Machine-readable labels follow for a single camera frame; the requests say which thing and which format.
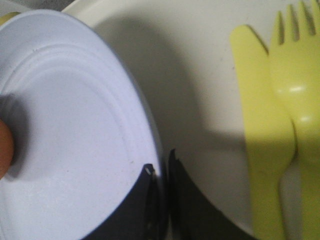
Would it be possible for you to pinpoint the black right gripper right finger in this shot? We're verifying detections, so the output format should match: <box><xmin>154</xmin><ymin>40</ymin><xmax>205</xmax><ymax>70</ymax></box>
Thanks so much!
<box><xmin>168</xmin><ymin>149</ymin><xmax>254</xmax><ymax>240</ymax></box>

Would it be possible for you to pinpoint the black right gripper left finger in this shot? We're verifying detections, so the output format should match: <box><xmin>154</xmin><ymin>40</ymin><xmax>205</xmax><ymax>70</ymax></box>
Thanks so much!
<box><xmin>85</xmin><ymin>164</ymin><xmax>163</xmax><ymax>240</ymax></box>

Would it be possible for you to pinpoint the light blue plastic plate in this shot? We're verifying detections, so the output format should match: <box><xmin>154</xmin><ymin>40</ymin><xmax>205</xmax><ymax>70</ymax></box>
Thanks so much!
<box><xmin>0</xmin><ymin>10</ymin><xmax>167</xmax><ymax>240</ymax></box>

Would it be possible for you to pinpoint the orange fruit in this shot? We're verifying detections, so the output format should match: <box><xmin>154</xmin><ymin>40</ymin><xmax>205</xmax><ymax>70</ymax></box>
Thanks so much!
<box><xmin>0</xmin><ymin>120</ymin><xmax>14</xmax><ymax>179</ymax></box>

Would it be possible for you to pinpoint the cream plastic tray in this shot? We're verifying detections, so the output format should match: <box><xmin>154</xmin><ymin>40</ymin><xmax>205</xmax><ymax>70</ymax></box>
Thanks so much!
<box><xmin>64</xmin><ymin>0</ymin><xmax>312</xmax><ymax>240</ymax></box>

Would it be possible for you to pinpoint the yellow plastic knife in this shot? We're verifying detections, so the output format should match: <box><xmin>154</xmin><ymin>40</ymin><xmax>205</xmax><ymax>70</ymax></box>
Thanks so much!
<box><xmin>230</xmin><ymin>25</ymin><xmax>296</xmax><ymax>240</ymax></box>

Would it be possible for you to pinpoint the yellow plastic fork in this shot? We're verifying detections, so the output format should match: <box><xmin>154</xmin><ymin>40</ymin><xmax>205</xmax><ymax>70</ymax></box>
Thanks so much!
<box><xmin>269</xmin><ymin>0</ymin><xmax>320</xmax><ymax>240</ymax></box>

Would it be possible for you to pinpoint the yellow lemon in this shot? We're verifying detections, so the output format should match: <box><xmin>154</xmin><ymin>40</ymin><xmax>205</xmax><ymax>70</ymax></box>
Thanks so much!
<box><xmin>0</xmin><ymin>12</ymin><xmax>20</xmax><ymax>25</ymax></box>

